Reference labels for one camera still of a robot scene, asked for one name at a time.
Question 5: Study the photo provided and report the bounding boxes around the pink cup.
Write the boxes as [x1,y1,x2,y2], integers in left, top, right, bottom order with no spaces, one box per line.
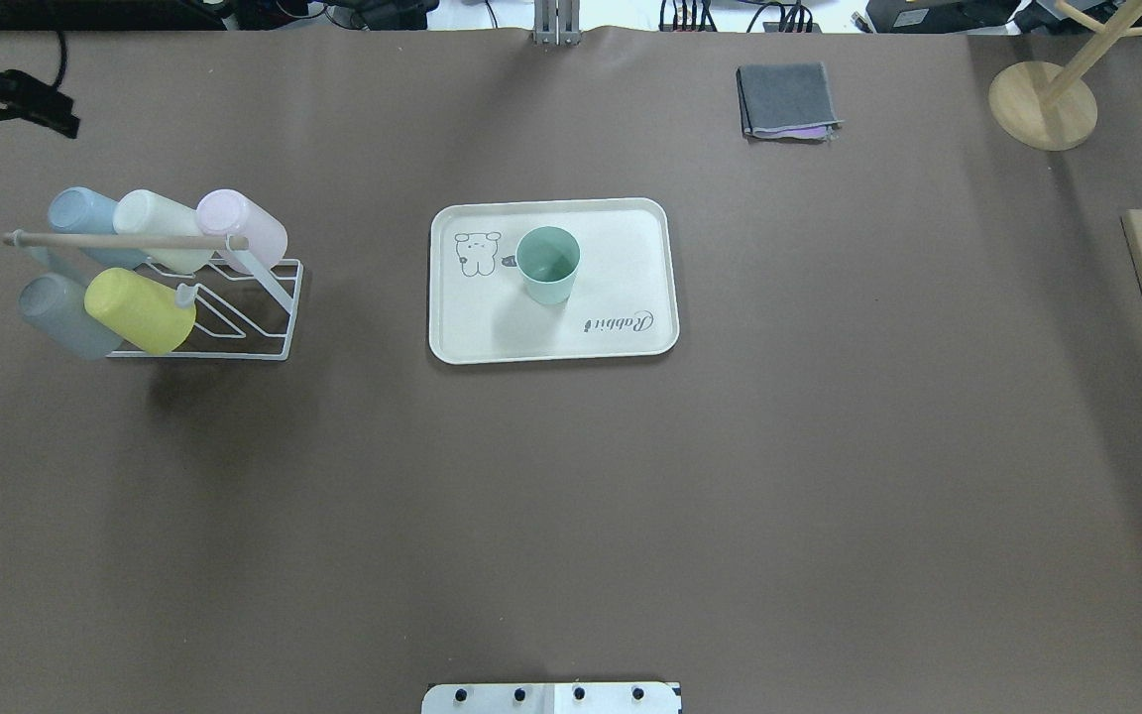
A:
[195,188,288,270]

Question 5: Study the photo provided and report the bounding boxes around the green cup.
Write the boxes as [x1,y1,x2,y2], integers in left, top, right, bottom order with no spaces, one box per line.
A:
[515,226,584,304]

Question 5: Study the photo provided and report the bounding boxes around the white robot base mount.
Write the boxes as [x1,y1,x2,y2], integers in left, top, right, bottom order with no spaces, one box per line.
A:
[420,681,683,713]

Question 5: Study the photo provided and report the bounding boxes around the grey cup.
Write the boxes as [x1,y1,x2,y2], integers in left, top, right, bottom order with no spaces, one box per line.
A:
[17,273,124,360]

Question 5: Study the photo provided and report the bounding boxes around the yellow cup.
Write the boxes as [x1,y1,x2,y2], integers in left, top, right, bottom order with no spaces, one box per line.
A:
[83,268,196,354]

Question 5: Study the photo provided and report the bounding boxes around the aluminium frame post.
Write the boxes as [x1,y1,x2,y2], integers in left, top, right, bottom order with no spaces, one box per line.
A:
[531,0,584,47]

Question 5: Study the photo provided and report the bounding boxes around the cream cup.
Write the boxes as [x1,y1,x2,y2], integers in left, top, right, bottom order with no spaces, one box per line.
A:
[113,188,214,275]

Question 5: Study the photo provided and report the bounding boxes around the wooden stand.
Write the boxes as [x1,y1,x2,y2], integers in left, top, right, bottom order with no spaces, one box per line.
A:
[987,1,1142,151]

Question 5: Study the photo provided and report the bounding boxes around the blue cup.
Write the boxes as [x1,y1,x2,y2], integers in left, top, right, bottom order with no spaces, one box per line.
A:
[47,186,147,270]

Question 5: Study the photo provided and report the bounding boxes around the cream rabbit tray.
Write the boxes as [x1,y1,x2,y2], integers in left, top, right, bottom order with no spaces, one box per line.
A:
[427,196,679,366]

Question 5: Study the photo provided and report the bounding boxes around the grey folded cloth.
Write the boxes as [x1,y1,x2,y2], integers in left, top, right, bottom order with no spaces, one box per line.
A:
[735,61,842,141]

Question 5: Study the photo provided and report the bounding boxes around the white wire cup rack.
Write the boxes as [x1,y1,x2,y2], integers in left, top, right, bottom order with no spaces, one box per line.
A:
[3,230,305,361]

